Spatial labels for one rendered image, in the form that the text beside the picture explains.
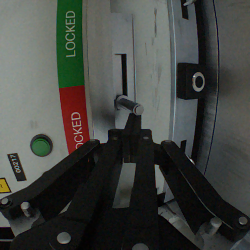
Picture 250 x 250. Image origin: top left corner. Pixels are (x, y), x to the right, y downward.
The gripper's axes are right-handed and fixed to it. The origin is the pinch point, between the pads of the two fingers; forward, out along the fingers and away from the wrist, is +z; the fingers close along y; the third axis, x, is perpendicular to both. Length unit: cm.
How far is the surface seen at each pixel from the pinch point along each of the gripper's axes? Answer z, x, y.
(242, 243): -4.1, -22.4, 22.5
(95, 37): 1.2, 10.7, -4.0
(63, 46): 2.9, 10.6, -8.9
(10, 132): -1.6, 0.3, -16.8
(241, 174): 3.7, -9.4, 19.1
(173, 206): 9.7, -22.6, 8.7
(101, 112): 1.2, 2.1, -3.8
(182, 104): 11.2, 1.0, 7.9
